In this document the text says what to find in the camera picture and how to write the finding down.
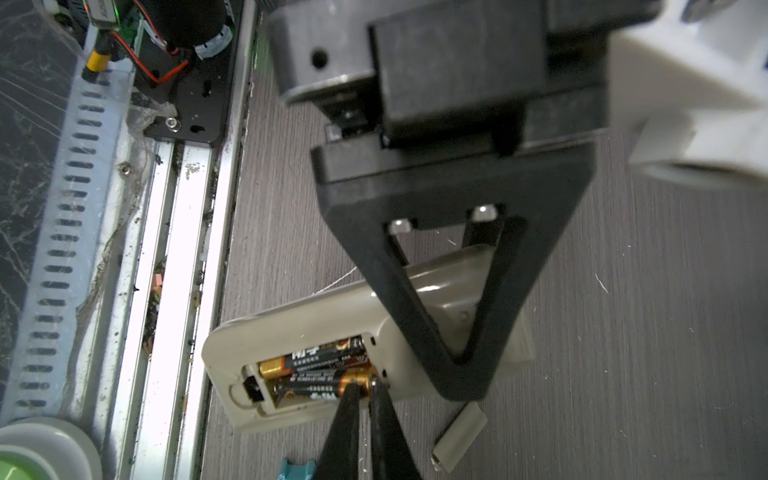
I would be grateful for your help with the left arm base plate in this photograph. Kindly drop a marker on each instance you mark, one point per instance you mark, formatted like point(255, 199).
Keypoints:
point(182, 54)

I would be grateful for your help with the beige battery cover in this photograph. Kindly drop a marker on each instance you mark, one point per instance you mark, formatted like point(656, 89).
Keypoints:
point(459, 436)

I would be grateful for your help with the black gold battery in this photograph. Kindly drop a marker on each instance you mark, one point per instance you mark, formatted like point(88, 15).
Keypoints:
point(322, 385)
point(334, 355)

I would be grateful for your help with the blue owl figure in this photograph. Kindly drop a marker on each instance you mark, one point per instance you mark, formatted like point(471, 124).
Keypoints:
point(291, 471)

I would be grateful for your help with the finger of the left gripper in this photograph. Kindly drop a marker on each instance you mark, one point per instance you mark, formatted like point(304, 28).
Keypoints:
point(518, 204)

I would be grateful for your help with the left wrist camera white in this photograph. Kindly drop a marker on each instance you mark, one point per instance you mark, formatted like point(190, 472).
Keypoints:
point(694, 83)

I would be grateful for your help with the green push button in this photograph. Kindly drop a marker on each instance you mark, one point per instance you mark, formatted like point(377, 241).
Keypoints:
point(47, 448)

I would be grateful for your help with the white remote control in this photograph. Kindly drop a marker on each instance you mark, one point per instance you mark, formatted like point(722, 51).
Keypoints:
point(300, 342)

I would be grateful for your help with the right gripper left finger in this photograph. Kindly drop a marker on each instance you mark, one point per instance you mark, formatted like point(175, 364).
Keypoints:
point(339, 456)

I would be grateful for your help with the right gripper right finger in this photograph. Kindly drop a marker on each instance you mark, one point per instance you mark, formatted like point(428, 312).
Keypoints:
point(391, 455)

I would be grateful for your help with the slotted cable duct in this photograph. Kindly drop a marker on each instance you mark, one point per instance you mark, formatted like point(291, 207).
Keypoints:
point(51, 331)

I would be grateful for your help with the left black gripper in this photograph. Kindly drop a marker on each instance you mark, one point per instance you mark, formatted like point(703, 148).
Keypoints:
point(413, 70)

